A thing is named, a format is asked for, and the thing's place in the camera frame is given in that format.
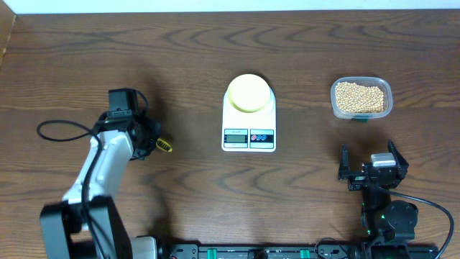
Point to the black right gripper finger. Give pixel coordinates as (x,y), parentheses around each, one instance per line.
(344,167)
(401,163)

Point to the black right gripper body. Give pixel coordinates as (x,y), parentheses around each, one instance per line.
(356,182)

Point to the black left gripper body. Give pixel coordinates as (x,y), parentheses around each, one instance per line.
(151,130)

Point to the yellow measuring scoop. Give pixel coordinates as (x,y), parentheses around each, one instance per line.
(163,145)

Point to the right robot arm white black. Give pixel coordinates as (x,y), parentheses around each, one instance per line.
(390,223)

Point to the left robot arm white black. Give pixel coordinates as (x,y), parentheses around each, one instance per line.
(86,223)

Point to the white digital kitchen scale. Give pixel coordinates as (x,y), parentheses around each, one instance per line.
(249,132)

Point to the pale yellow bowl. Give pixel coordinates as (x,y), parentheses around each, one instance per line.
(248,93)

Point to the clear plastic container of soybeans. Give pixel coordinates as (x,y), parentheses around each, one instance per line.
(361,98)

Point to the cardboard panel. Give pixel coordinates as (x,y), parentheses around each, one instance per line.
(7,21)

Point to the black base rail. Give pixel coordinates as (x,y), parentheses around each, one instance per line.
(322,250)

